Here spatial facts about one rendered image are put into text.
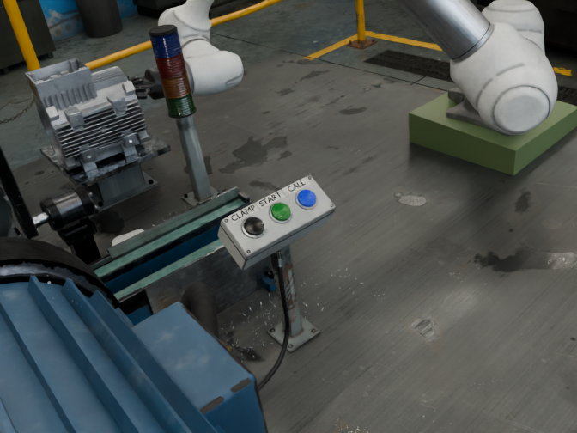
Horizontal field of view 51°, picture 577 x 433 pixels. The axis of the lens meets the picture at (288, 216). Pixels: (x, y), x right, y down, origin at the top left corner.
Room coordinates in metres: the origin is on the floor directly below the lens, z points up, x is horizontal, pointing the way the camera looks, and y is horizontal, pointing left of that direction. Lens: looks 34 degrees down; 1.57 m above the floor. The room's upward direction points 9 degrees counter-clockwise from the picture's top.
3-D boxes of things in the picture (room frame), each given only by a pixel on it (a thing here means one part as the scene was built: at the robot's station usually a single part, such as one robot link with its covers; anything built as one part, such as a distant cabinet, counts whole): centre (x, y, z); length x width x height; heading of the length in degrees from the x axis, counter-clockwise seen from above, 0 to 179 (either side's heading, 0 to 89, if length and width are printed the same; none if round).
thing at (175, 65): (1.29, 0.20, 1.14); 0.06 x 0.06 x 0.04
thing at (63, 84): (1.35, 0.46, 1.11); 0.12 x 0.11 x 0.07; 118
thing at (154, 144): (1.41, 0.43, 0.86); 0.27 x 0.24 x 0.12; 33
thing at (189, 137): (1.29, 0.20, 1.01); 0.08 x 0.08 x 0.42; 33
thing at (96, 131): (1.37, 0.43, 1.02); 0.20 x 0.19 x 0.19; 118
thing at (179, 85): (1.29, 0.20, 1.10); 0.06 x 0.06 x 0.04
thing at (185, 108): (1.29, 0.20, 1.05); 0.06 x 0.06 x 0.04
